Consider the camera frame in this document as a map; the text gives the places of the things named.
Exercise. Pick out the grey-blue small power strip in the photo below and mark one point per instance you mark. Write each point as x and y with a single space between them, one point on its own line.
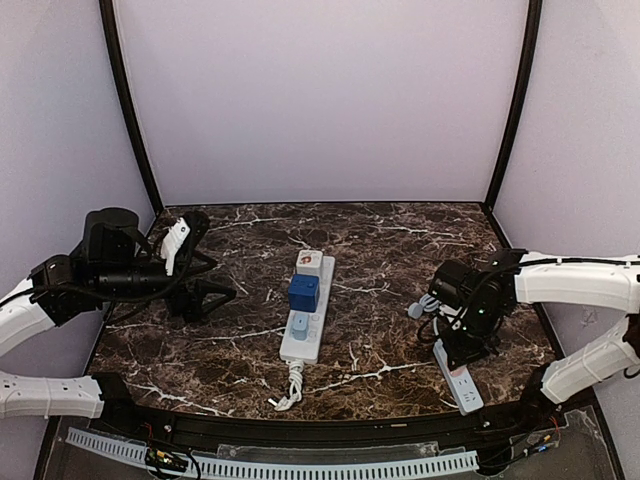
463 389

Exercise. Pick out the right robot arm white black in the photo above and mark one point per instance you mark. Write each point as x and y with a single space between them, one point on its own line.
475 300

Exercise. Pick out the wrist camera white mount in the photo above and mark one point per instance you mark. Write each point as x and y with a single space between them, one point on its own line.
448 312
176 244

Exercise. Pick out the blue cube socket adapter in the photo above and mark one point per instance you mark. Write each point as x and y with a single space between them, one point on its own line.
304 293

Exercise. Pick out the light blue cube charger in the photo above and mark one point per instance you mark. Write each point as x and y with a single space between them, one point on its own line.
300 326

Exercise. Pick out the right black frame post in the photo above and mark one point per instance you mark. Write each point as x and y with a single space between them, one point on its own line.
523 74

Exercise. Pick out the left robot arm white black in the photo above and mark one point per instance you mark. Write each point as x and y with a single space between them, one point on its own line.
114 264

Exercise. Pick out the black frame post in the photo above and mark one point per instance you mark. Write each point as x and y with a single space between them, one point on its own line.
126 102
523 74

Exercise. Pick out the white multicolour power strip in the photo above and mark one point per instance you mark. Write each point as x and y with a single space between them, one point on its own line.
308 351

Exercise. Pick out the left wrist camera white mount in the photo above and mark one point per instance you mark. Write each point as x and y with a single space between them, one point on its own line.
176 244

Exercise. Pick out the black front table rail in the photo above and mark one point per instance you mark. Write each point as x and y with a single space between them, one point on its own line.
488 426

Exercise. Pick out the white cube socket adapter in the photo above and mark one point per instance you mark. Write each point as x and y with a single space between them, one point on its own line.
309 262

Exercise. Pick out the white slotted cable duct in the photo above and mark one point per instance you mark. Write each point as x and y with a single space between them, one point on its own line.
254 463

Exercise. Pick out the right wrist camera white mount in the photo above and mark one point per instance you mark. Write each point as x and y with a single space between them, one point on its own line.
448 312

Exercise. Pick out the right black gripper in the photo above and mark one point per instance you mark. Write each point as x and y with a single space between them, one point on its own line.
460 353

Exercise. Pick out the left black frame post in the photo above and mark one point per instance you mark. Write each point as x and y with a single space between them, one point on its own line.
126 102

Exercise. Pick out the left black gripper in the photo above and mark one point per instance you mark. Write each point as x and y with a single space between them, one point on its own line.
182 298

